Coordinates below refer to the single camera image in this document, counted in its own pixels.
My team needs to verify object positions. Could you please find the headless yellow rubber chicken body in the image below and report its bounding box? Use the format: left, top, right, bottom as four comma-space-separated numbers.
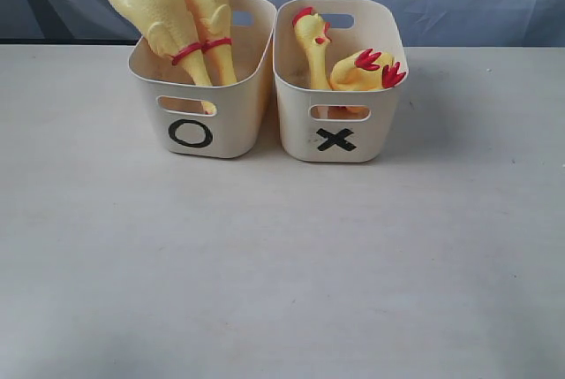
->
329, 48, 407, 92

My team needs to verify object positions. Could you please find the broken rubber chicken head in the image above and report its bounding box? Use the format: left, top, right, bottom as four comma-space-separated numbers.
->
292, 6, 331, 90

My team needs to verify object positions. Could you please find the yellow rubber chicken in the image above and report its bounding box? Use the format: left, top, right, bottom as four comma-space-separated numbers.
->
108, 0, 213, 87
185, 0, 237, 86

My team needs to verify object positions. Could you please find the cream bin marked X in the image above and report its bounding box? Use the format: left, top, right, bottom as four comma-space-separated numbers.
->
273, 0, 409, 163

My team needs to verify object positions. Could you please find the cream bin marked O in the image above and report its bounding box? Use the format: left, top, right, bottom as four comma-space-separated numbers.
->
129, 0, 277, 158

